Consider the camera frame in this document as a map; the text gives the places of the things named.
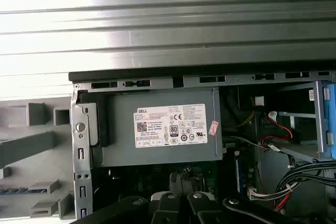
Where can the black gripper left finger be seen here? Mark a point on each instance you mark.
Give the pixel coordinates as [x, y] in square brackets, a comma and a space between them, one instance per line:
[168, 208]

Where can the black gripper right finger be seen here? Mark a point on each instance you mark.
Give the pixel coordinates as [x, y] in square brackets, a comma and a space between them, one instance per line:
[199, 208]

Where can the blue RAM stick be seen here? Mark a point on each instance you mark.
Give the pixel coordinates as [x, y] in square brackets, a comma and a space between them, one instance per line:
[238, 174]

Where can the dark green motherboard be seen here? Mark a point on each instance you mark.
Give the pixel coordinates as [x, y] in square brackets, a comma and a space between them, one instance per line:
[204, 171]

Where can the grey power supply unit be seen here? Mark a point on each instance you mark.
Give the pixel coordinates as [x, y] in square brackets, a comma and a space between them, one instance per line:
[118, 129]

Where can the black open PC case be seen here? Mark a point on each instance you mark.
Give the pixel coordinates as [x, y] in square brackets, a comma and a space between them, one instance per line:
[81, 140]

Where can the white connector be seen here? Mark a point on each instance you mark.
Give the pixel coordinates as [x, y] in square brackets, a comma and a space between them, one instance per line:
[259, 100]

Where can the grey parts rack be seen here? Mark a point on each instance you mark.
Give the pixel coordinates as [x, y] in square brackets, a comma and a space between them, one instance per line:
[26, 176]

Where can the grey drive cage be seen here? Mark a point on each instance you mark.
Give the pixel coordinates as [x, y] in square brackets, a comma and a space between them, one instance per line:
[319, 119]

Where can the blue disk carrier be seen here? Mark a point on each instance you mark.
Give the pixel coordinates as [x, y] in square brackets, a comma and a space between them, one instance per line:
[331, 108]

